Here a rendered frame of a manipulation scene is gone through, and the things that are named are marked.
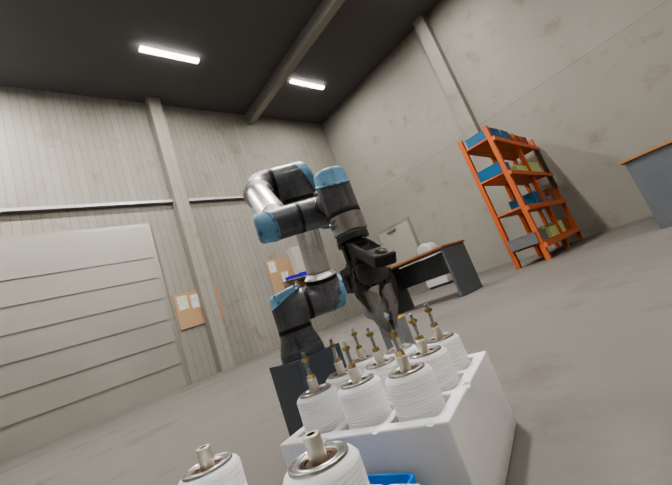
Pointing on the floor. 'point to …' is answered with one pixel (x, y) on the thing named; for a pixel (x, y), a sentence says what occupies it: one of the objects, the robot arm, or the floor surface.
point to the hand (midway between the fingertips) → (390, 324)
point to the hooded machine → (437, 277)
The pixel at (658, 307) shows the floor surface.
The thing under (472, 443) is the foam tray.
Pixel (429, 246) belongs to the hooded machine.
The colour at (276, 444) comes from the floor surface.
